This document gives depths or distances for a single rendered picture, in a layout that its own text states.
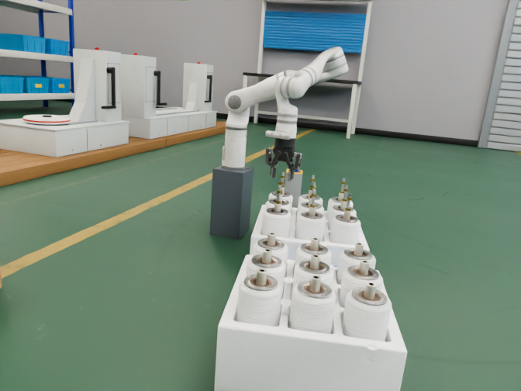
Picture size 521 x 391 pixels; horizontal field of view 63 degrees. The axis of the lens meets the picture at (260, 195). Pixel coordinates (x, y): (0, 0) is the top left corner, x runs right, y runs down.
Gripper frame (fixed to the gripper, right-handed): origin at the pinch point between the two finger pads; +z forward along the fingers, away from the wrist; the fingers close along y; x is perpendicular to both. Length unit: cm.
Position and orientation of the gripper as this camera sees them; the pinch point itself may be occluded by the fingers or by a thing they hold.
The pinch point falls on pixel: (281, 175)
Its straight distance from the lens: 154.6
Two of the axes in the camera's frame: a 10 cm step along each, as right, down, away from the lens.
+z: -0.8, 9.6, 2.6
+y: -8.7, -1.9, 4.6
